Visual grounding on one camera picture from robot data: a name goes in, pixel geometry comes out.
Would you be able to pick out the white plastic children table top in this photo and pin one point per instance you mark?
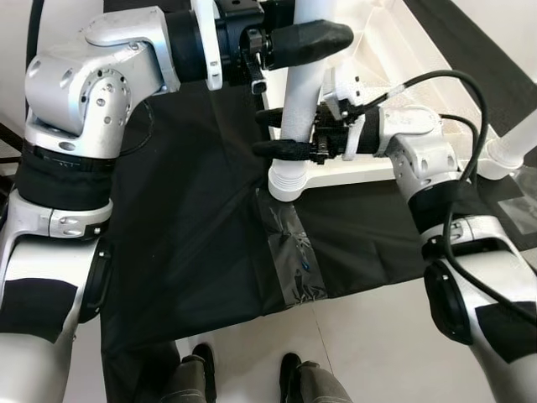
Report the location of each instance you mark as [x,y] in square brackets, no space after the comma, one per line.
[394,50]

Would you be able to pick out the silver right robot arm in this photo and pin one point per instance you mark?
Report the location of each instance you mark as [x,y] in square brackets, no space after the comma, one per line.
[419,151]

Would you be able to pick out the black tablecloth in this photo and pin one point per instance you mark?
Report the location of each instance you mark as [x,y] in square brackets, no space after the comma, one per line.
[193,210]

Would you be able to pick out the grey robot left leg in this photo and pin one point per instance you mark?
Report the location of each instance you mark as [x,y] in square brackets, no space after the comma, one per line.
[189,378]

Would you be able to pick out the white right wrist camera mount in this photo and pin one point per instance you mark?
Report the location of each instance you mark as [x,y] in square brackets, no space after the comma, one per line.
[340,92]

